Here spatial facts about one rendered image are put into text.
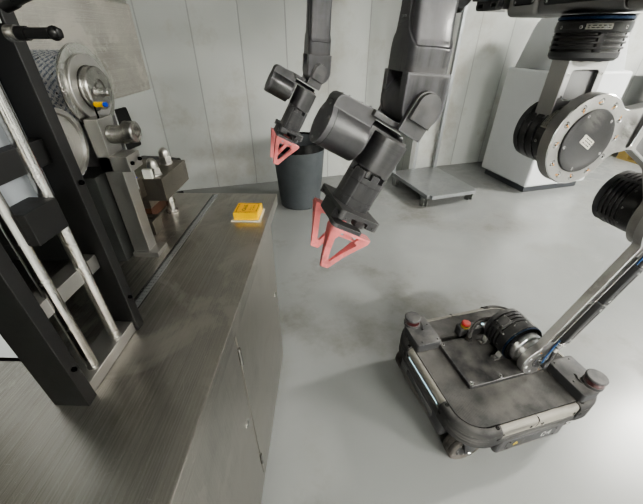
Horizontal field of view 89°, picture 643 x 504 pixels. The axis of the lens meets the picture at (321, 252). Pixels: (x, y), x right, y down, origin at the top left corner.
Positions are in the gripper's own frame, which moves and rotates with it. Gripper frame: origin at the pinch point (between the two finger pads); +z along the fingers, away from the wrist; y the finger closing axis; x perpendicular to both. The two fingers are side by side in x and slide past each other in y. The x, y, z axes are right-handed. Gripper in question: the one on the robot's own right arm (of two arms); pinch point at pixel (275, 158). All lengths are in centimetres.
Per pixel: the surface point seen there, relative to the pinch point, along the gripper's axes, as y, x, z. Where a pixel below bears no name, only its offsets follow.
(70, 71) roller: 17.3, -43.5, -2.3
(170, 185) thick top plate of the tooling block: 0.9, -22.6, 18.4
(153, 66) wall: -254, -62, 26
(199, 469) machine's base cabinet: 64, -6, 36
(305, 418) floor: 17, 54, 90
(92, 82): 15.2, -40.6, -1.6
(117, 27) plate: -70, -56, -5
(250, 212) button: 7.5, -1.7, 15.1
